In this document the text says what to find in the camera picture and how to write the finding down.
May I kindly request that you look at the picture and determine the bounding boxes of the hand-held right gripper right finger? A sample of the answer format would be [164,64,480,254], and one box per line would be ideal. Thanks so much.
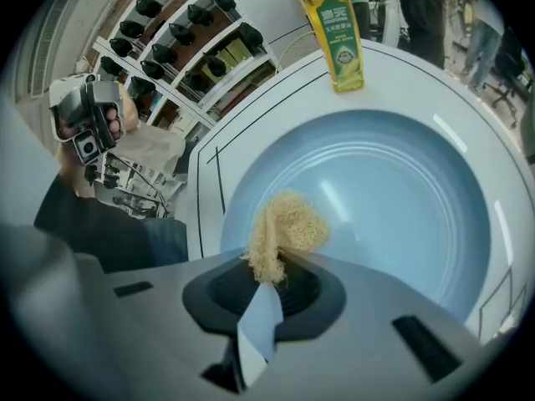
[250,248,507,401]

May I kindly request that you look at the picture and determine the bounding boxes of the big blue plate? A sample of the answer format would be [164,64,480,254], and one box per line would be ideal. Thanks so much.
[219,109,492,325]

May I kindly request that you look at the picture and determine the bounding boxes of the yellow oil bottle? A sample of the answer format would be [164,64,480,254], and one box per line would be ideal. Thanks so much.
[300,0,366,94]

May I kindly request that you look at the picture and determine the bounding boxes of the group of black bags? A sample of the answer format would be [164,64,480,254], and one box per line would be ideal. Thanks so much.
[99,0,264,95]

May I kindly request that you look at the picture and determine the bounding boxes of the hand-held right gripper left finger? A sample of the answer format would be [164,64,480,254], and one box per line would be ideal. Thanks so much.
[73,249,263,401]

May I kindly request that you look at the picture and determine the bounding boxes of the black tripod stands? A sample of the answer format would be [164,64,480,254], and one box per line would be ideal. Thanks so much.
[83,152,185,219]

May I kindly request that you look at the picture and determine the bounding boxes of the person's black shirt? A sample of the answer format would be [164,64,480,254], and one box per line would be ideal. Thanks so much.
[33,173,151,273]

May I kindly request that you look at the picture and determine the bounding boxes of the person's left hand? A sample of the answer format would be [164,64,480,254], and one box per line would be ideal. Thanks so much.
[104,98,139,141]

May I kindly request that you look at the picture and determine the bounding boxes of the person's left forearm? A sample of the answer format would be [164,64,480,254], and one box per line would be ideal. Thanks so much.
[58,140,89,198]

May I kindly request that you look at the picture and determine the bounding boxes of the yellow sponge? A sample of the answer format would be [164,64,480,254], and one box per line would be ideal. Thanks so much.
[240,188,334,287]

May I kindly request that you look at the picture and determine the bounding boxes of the black office chair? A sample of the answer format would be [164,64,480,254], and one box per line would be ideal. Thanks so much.
[487,27,528,109]

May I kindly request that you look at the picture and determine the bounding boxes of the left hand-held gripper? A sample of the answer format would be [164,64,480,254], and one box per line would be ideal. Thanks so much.
[48,73,126,167]

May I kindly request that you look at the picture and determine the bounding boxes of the person's blue jeans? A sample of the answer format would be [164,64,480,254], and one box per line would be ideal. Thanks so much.
[140,218,189,266]

